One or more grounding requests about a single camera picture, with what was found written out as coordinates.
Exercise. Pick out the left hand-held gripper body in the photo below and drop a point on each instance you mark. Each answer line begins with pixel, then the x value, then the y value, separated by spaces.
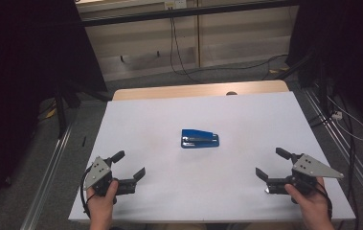
pixel 99 172

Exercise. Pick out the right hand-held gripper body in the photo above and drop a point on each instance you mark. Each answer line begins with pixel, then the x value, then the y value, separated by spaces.
pixel 310 167

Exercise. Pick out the blue stapler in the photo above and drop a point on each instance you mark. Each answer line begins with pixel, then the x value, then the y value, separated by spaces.
pixel 198 143

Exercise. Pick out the person's left hand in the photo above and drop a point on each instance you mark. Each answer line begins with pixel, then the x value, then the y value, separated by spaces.
pixel 101 207

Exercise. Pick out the person's right hand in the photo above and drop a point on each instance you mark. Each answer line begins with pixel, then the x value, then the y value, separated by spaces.
pixel 313 206

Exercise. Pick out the small black floor object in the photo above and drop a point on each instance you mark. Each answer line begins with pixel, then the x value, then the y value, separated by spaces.
pixel 83 141

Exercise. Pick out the white plug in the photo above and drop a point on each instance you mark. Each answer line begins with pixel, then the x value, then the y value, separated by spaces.
pixel 337 115

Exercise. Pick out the white table board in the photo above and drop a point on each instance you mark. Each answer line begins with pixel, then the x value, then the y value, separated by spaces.
pixel 201 182

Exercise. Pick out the black metal stand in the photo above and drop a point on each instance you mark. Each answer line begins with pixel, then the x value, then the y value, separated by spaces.
pixel 61 108
pixel 303 68

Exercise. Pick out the light wooden table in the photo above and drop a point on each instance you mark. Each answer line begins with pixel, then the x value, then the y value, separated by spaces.
pixel 176 91

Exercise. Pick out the black curtain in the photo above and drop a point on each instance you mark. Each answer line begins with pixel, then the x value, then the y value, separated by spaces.
pixel 345 48
pixel 19 80

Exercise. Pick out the black horizontal bar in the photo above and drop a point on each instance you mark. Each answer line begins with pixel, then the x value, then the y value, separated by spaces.
pixel 182 12

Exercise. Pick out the aluminium floor rail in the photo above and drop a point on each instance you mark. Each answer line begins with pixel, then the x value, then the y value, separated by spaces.
pixel 46 179
pixel 345 150

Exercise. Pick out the white wall socket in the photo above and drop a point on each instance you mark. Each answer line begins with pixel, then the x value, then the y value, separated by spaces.
pixel 175 4

